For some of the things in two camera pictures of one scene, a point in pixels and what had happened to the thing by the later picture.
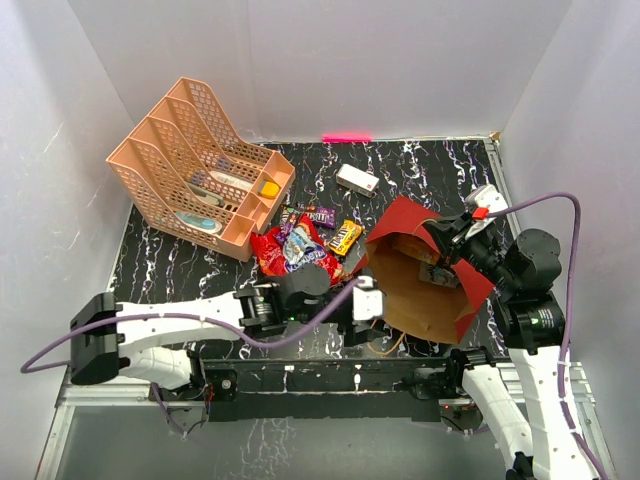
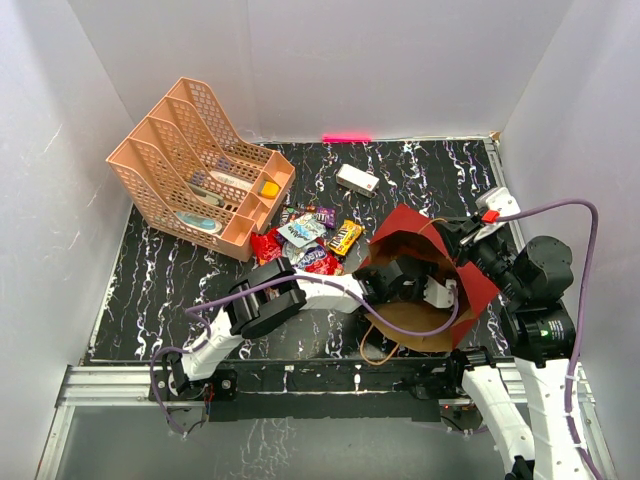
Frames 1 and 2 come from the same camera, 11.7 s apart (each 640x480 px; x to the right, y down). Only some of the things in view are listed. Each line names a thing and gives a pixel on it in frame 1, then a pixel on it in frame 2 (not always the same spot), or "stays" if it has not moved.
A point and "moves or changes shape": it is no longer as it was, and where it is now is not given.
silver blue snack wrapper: x=299 y=251 stays
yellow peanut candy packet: x=345 y=237 stays
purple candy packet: x=324 y=217 stays
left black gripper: x=350 y=333 → x=427 y=270
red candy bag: x=269 y=252 stays
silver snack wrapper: x=438 y=275 moves or changes shape
